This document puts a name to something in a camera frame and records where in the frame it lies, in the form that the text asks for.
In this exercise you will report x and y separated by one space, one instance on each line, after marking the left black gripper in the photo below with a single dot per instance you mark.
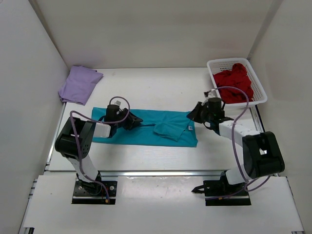
129 119

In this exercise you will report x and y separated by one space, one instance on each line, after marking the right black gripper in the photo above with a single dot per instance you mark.
200 113

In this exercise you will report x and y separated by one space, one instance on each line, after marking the teal t shirt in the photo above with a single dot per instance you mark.
159 128

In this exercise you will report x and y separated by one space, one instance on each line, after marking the red t shirt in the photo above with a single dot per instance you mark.
236 77

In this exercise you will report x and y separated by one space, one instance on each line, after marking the purple t shirt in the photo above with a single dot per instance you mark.
79 85

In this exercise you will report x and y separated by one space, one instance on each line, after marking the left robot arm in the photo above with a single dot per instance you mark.
74 142

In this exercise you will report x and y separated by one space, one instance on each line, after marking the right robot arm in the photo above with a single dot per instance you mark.
257 154

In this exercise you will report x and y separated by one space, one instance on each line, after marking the white plastic basket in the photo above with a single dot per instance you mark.
218 65

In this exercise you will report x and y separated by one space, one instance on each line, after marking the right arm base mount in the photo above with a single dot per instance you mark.
221 193

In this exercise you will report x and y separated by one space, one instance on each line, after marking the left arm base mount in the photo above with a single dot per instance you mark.
84 193

